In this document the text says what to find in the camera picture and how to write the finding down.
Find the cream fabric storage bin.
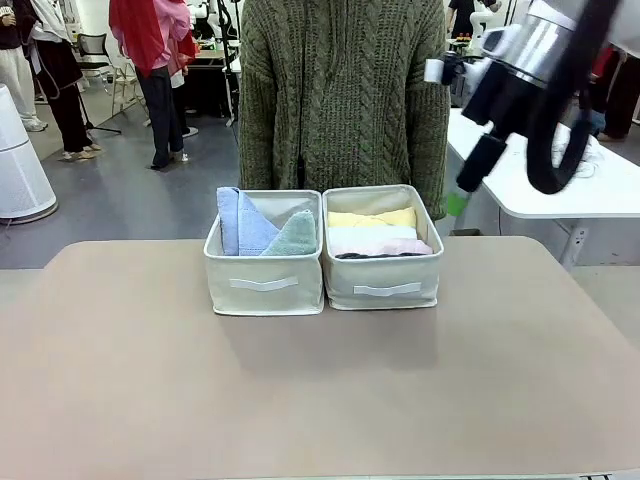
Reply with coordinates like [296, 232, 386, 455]
[321, 183, 445, 311]
[202, 187, 324, 316]

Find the light blue towel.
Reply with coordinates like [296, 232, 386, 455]
[216, 186, 281, 257]

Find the white perforated cylinder unit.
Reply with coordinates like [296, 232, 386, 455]
[0, 83, 57, 221]

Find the pale yellow towel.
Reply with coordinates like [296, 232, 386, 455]
[327, 206, 418, 230]

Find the figure in black trousers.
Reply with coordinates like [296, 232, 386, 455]
[12, 0, 101, 162]

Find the sage green towel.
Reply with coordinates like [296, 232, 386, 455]
[259, 209, 318, 257]

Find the person torso green knit sweater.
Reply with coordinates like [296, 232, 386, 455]
[238, 0, 451, 221]

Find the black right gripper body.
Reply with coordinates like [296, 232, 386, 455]
[460, 69, 544, 137]

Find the bystander in dark wide trousers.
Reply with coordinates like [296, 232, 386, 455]
[108, 0, 197, 171]

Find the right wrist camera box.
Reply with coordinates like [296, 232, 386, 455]
[423, 49, 471, 99]

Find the dark grey towel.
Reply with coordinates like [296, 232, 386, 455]
[334, 251, 426, 260]

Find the white crumpled garment heap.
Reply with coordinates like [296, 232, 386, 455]
[552, 132, 606, 179]

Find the person's left forearm green sleeve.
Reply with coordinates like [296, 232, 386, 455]
[409, 99, 451, 221]

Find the pale pink towel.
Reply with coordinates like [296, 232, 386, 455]
[333, 237, 434, 257]

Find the white rolled towel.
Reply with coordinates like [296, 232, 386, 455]
[328, 225, 419, 246]

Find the figure in white trousers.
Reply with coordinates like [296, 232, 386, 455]
[0, 0, 49, 132]

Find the white side table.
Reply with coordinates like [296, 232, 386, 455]
[444, 107, 640, 271]

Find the dark mesh office chair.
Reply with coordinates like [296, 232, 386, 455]
[77, 32, 110, 76]

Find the thick black cable hose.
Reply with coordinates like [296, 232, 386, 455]
[524, 0, 609, 196]

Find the pale folding chair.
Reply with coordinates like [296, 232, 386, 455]
[110, 63, 151, 126]

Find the black tripod stand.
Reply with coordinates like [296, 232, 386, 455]
[77, 84, 122, 135]

